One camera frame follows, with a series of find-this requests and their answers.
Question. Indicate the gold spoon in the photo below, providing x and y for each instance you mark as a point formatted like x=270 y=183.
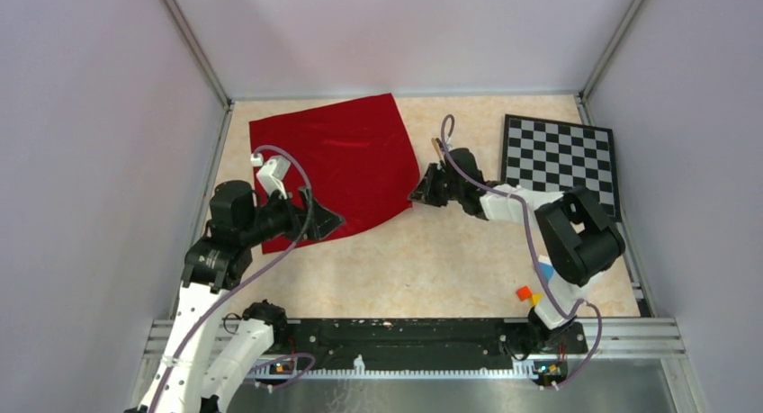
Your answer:
x=439 y=149

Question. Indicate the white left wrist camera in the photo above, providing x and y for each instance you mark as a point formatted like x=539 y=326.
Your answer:
x=270 y=174

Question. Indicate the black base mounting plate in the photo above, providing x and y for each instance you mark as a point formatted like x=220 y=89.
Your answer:
x=412 y=345

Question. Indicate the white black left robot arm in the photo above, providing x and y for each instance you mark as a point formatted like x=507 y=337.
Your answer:
x=190 y=378

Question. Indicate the red cloth napkin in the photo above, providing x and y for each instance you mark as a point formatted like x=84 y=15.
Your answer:
x=357 y=155

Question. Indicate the orange block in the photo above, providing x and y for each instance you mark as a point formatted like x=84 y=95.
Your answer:
x=524 y=293

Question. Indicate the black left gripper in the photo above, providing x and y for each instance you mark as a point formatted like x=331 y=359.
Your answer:
x=299 y=217

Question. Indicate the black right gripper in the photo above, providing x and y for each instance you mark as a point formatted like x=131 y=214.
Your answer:
x=424 y=193

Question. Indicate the blue block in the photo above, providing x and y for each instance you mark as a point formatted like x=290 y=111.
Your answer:
x=547 y=270

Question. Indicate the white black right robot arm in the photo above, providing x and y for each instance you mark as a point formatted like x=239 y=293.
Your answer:
x=571 y=239

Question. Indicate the aluminium frame rail front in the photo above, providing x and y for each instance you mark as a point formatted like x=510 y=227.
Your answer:
x=625 y=339

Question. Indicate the black and white chessboard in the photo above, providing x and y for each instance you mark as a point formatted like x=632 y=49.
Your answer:
x=549 y=156

